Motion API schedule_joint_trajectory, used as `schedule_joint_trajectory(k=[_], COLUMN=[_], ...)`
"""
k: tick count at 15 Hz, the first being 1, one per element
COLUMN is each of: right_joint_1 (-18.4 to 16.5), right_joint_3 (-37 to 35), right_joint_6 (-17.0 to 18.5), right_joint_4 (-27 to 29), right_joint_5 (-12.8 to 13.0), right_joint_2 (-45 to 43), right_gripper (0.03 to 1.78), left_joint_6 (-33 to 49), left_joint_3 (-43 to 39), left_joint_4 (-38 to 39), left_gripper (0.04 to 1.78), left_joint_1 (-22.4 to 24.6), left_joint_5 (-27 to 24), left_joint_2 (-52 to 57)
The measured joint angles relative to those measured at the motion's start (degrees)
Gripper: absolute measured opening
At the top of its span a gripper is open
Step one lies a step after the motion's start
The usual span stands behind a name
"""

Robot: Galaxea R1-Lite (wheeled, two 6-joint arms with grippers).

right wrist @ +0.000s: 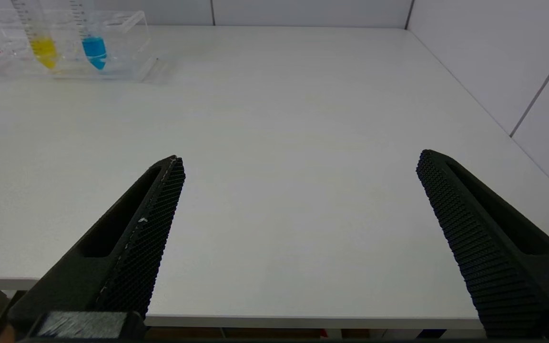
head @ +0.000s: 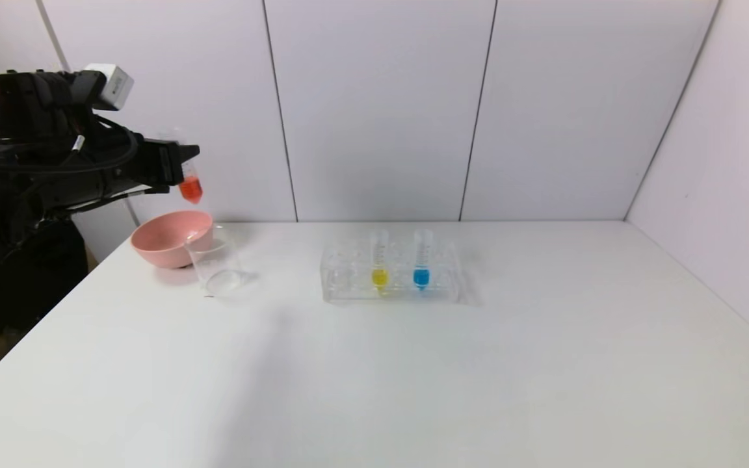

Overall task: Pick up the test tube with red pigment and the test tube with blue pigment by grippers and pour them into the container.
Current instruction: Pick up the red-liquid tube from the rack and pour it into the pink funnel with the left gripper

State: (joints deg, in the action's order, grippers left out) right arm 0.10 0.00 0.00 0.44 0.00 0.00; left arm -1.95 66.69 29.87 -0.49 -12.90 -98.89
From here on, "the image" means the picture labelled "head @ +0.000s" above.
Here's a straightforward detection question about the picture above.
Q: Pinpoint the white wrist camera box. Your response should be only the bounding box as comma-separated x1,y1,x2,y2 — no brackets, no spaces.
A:
85,64,135,111

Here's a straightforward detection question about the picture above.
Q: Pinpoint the clear glass beaker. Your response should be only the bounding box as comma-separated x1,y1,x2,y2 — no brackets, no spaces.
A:
184,224,246,297

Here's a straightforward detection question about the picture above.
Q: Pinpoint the test tube with red pigment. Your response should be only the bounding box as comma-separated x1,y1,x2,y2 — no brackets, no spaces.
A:
163,130,204,205

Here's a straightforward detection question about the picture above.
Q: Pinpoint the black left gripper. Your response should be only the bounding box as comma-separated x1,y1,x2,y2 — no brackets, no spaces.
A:
124,138,200,187

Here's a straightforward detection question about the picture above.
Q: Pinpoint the black bulky background object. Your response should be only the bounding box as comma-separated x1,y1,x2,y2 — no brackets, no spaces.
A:
0,218,89,333

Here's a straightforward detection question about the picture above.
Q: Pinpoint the pink plastic bowl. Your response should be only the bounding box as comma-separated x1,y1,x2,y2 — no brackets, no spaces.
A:
131,210,214,269

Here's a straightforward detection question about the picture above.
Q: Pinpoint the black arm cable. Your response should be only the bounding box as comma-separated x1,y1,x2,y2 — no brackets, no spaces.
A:
56,114,140,177

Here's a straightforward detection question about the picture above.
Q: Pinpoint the test tube with yellow pigment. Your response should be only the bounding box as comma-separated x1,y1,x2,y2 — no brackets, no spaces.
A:
369,229,390,291

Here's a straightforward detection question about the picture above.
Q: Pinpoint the clear acrylic tube rack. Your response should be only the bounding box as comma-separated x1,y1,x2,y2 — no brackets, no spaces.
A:
321,236,461,304

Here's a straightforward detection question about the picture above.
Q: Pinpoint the test tube with blue pigment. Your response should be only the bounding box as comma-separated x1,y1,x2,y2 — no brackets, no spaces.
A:
412,227,432,291

